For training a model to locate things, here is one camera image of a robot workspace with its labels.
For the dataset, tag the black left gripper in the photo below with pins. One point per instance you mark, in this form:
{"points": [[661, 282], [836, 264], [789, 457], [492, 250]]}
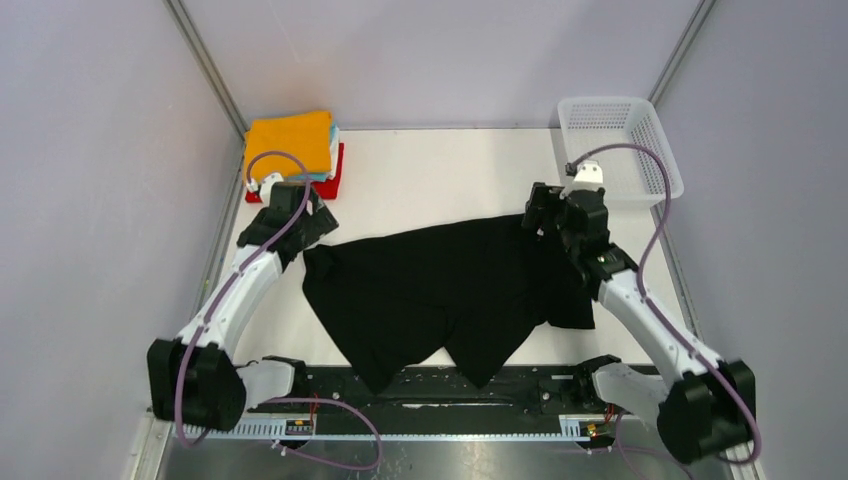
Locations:
{"points": [[320, 222]]}

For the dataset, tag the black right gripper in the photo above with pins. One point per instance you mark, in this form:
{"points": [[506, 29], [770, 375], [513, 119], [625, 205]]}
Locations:
{"points": [[543, 196]]}

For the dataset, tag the black t-shirt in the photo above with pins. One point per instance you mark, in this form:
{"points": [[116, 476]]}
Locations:
{"points": [[476, 289]]}

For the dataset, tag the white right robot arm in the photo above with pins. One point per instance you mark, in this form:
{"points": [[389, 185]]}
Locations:
{"points": [[700, 404]]}

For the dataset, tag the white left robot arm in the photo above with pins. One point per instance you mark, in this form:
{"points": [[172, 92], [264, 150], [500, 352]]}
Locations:
{"points": [[193, 378]]}

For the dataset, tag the red folded t-shirt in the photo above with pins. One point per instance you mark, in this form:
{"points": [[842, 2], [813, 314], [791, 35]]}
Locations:
{"points": [[327, 189]]}

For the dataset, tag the white plastic basket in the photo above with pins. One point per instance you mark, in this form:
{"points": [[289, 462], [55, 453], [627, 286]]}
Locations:
{"points": [[632, 178]]}

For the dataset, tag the orange folded t-shirt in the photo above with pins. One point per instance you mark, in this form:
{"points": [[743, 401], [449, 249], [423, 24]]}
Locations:
{"points": [[307, 136]]}

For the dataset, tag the white folded t-shirt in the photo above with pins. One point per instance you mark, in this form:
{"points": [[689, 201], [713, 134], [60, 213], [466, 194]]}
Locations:
{"points": [[334, 150]]}

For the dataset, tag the light blue folded t-shirt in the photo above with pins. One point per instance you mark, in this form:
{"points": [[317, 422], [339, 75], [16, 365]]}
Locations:
{"points": [[324, 170]]}

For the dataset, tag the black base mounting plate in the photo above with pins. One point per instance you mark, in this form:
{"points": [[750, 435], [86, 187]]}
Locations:
{"points": [[538, 402]]}

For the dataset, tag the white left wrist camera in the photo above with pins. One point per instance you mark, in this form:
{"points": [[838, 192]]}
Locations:
{"points": [[259, 192]]}

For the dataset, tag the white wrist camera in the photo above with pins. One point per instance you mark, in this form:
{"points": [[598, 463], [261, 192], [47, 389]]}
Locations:
{"points": [[586, 175], [259, 192]]}

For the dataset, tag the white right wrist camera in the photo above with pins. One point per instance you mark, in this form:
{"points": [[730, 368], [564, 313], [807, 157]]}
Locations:
{"points": [[586, 175]]}

